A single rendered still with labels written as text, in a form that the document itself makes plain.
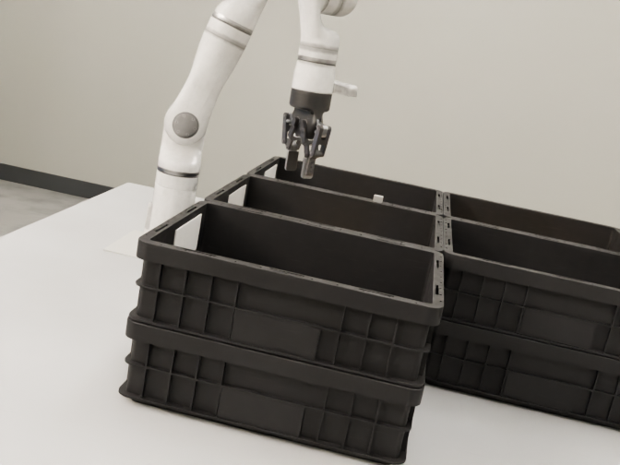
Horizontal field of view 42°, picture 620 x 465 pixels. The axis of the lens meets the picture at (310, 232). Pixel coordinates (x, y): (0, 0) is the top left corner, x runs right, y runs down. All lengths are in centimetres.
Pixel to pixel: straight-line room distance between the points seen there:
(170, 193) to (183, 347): 74
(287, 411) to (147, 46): 395
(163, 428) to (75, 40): 410
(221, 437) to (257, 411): 6
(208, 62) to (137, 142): 324
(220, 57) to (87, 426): 89
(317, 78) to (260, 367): 59
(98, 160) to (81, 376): 389
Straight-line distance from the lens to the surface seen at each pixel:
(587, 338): 135
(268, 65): 469
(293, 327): 103
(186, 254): 103
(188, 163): 176
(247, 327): 104
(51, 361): 124
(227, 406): 109
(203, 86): 171
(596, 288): 132
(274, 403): 107
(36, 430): 106
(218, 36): 171
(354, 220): 158
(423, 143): 462
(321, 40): 144
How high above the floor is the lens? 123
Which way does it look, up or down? 14 degrees down
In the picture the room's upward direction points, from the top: 11 degrees clockwise
